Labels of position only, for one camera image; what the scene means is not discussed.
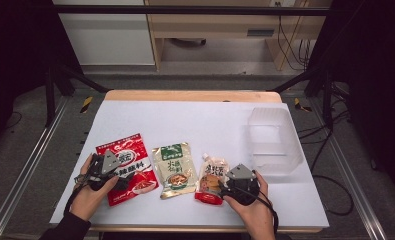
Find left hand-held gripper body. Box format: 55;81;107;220
84;149;121;192

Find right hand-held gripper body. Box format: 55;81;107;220
223;163;261;206

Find spout pouch with red base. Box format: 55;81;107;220
194;153;231;206

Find red seasoning packet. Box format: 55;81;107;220
95;133;160;208

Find beige packet with green label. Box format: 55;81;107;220
151;142;199;200

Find clear plastic container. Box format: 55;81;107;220
245;106;305;177

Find person's left hand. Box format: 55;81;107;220
69;153;120;222

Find person's right hand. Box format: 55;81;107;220
223;170;276;233

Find yellow black tape strip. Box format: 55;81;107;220
79;95;95;115
292;96;314;114

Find white cabinet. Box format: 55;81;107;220
52;0;156;66

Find black curtain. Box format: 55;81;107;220
0;0;83;159
304;0;395;203

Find light wooden desk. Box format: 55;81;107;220
144;0;333;72

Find black horizontal bar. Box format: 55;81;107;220
51;4;331;17

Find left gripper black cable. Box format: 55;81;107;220
63;173;88;216

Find aluminium rail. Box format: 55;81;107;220
0;95;70;240
308;97;390;240

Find hanging black cables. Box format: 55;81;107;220
275;1;315;72

